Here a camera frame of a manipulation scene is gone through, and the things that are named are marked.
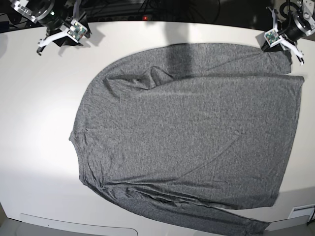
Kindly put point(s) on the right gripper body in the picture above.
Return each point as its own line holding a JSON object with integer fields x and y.
{"x": 57, "y": 19}

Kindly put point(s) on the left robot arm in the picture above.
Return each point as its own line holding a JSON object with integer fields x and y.
{"x": 304, "y": 8}

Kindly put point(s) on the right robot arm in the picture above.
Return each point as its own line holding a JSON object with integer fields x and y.
{"x": 30, "y": 10}

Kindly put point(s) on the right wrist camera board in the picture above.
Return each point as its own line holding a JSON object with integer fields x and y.
{"x": 77, "y": 30}

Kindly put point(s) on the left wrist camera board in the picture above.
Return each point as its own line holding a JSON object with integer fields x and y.
{"x": 271, "y": 37}

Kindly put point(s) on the grey long-sleeve T-shirt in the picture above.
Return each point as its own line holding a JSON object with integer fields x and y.
{"x": 185, "y": 134}

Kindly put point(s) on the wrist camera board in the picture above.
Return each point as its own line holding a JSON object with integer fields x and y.
{"x": 77, "y": 30}
{"x": 271, "y": 37}

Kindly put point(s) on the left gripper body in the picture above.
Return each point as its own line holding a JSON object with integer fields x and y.
{"x": 293, "y": 29}

